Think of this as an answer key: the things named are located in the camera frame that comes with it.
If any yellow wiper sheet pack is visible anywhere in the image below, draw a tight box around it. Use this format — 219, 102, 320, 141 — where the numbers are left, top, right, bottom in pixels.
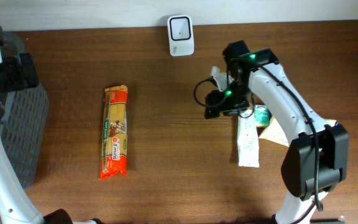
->
258, 116, 338, 147

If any green Kleenex tissue pack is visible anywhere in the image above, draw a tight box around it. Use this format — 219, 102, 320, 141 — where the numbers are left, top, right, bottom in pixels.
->
254, 105, 270, 128

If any dark grey plastic basket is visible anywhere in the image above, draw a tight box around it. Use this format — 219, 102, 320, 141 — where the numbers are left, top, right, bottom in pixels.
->
0, 30, 50, 189

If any white barcode scanner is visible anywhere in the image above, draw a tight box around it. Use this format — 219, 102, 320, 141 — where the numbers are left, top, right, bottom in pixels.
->
167, 15, 195, 57

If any orange spaghetti packet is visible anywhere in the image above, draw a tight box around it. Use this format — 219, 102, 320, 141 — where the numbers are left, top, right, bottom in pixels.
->
100, 85, 128, 180

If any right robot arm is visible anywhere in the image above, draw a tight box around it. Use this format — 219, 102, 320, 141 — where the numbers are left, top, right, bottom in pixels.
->
202, 40, 349, 223

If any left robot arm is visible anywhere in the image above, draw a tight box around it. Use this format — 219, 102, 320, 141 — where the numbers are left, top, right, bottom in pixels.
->
0, 26, 73, 223

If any white conditioner tube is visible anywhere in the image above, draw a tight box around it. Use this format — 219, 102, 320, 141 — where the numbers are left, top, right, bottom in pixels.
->
237, 109, 259, 167

